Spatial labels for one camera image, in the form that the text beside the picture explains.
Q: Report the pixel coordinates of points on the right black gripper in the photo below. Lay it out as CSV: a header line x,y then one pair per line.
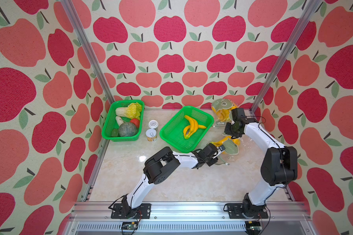
x,y
227,130

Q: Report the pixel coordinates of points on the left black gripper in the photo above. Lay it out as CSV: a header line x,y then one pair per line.
x,y
212,162

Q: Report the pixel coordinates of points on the yellow banana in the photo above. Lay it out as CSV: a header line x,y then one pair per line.
x,y
193,123
201,127
186,132

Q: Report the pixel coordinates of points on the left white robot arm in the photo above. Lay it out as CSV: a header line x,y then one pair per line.
x,y
161,165

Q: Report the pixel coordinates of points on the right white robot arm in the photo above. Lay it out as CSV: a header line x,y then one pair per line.
x,y
278,169

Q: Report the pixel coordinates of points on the empty green plastic basket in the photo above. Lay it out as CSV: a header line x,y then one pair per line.
x,y
172,131

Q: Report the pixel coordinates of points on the pull-tab tin can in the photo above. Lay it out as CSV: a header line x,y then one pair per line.
x,y
151,135

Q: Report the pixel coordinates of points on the white lidded cup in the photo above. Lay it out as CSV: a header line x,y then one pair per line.
x,y
153,124

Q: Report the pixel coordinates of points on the red tomato toy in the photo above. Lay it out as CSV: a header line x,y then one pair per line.
x,y
136,122

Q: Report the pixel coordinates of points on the green netted melon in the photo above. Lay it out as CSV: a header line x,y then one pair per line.
x,y
127,129

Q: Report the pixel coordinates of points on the napa cabbage toy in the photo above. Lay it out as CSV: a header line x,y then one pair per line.
x,y
132,111

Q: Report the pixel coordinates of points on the green basket with vegetables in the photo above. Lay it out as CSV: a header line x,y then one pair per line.
x,y
111,123

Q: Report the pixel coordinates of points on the green pepper toy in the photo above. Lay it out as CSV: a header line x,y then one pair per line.
x,y
114,133

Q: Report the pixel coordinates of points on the white mushroom toy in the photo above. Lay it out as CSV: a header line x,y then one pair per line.
x,y
119,120

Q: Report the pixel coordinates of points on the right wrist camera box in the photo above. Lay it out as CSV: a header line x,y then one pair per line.
x,y
237,114

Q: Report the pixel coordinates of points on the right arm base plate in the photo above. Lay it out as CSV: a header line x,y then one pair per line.
x,y
245,210

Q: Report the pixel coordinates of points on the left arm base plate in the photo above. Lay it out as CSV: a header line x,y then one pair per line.
x,y
118,211

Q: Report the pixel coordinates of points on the front aluminium rail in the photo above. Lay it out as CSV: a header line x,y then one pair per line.
x,y
191,218

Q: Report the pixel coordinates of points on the right aluminium frame post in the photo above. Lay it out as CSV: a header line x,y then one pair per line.
x,y
301,24

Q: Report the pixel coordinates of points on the aluminium frame post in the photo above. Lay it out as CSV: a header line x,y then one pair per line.
x,y
73,17
301,24

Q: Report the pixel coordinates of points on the left aluminium frame post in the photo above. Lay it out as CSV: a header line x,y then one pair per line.
x,y
73,17

